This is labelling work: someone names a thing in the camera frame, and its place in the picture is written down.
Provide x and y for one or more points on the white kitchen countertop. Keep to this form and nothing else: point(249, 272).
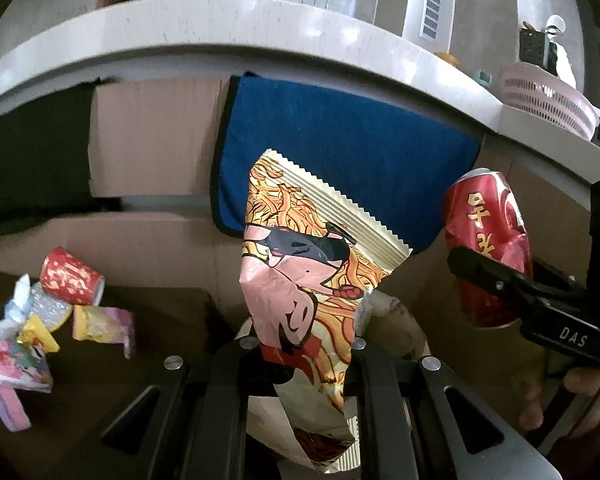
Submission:
point(167, 38)

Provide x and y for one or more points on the red paper cup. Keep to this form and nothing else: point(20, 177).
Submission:
point(68, 278)

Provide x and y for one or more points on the black cloth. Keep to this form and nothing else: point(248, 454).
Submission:
point(44, 167)

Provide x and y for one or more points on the blue towel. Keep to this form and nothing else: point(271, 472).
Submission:
point(395, 164)

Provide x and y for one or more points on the round foil lid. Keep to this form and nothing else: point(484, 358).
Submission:
point(52, 311)

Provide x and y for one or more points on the colourful pink snack packet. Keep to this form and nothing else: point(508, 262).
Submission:
point(24, 367)

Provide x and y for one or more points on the person's right hand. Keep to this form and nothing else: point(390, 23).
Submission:
point(558, 406)

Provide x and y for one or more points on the yellow snack bag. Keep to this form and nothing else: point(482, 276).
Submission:
point(35, 334)

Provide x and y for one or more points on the crushed red soda can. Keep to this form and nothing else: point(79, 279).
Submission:
point(480, 212)

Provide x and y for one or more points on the black utensil holder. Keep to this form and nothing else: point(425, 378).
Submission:
point(536, 47)

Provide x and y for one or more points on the pink plastic colander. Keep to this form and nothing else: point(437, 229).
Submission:
point(530, 88)

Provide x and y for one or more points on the white blue plastic wrapper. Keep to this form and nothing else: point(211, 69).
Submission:
point(17, 310)

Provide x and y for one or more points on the noodle snack wrapper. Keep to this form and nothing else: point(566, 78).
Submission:
point(309, 256)

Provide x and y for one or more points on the white trash bin with bag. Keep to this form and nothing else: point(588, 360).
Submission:
point(387, 322)

